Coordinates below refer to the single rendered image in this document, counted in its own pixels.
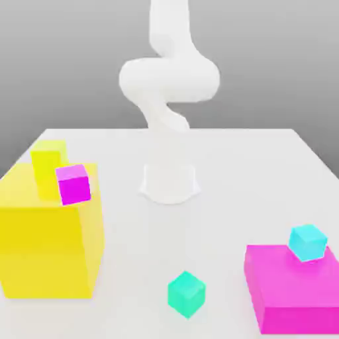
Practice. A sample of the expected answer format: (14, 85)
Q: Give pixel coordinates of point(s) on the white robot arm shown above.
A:
(169, 79)

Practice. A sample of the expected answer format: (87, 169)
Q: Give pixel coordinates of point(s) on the small magenta cube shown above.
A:
(75, 188)

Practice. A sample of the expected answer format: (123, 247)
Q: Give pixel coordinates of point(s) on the large magenta box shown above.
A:
(288, 288)

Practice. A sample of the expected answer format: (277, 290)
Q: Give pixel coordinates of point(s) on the large yellow box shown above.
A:
(39, 251)

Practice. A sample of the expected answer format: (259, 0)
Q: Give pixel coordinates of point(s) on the small yellow cube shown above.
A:
(45, 169)

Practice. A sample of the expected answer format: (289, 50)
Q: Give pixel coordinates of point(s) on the small green cube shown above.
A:
(186, 294)

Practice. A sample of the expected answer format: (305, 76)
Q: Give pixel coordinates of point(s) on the small cyan cube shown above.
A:
(307, 243)

